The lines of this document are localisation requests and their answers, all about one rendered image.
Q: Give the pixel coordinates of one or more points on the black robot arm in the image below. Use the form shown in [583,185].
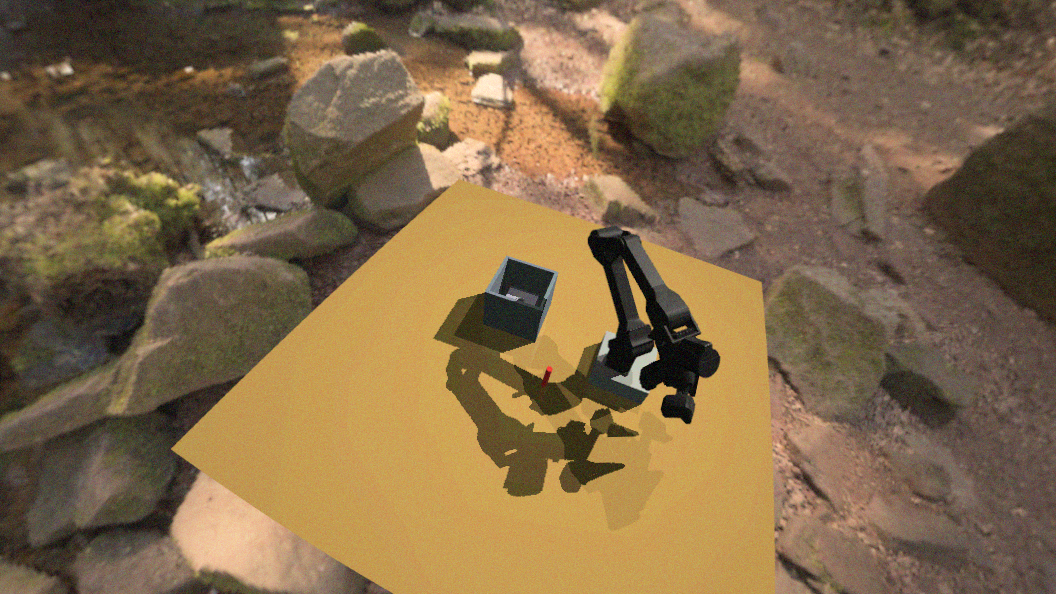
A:
[665,309]

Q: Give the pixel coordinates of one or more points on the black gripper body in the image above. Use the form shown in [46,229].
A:
[680,405]

